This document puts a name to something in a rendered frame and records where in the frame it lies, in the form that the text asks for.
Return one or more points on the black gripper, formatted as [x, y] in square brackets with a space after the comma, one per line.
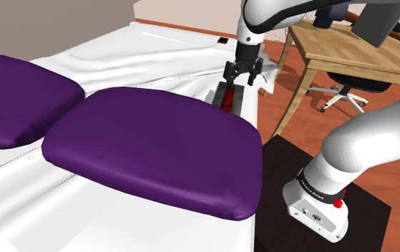
[247, 54]

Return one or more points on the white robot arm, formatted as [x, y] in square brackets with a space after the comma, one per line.
[367, 139]

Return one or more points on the grey flat rectangular board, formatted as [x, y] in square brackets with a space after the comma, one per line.
[238, 97]

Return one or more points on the red oblong object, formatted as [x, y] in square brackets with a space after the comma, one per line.
[227, 99]

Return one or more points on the small black and red phone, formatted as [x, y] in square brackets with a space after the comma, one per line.
[222, 40]

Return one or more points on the dark blue box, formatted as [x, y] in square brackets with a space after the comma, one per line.
[323, 17]

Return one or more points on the light wooden desk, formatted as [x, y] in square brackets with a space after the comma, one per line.
[339, 49]

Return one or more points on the white bed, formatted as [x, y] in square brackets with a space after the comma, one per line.
[143, 59]

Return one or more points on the black office chair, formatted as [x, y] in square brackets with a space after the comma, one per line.
[349, 85]

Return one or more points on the purple pillow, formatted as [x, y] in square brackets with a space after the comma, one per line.
[157, 146]
[18, 97]

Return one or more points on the grey monitor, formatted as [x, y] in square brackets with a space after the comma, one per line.
[381, 21]

